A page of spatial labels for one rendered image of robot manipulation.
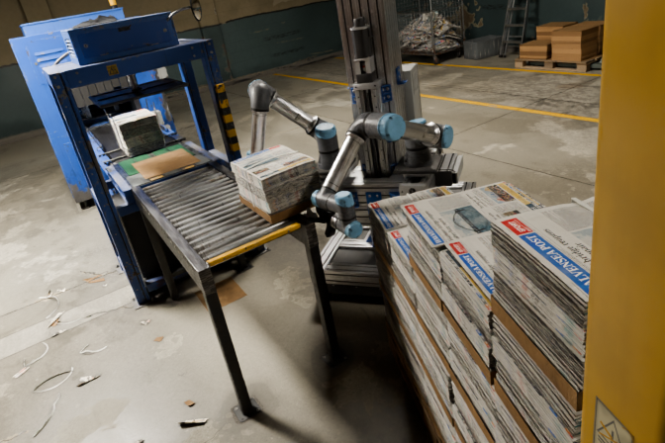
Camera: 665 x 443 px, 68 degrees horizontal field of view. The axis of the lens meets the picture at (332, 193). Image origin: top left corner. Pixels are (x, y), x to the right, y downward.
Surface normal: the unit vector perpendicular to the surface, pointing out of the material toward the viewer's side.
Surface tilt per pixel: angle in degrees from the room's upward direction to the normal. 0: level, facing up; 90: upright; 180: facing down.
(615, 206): 90
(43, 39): 90
